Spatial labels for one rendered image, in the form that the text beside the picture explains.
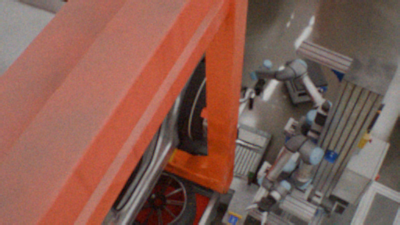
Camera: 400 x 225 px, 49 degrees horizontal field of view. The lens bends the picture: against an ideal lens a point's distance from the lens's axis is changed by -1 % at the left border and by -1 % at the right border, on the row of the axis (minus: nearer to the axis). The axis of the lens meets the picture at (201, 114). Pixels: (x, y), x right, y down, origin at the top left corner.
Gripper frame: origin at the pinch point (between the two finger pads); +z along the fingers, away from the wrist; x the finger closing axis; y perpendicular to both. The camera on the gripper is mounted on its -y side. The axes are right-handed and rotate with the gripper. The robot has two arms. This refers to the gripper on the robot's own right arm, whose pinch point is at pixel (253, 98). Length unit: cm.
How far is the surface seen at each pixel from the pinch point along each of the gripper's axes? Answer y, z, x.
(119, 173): 190, 173, 1
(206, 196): -56, 80, -9
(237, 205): -37, 83, 21
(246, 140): -75, 0, 0
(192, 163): -9, 75, -24
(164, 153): 8, 84, -45
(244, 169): -77, 30, 10
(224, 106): 102, 80, 2
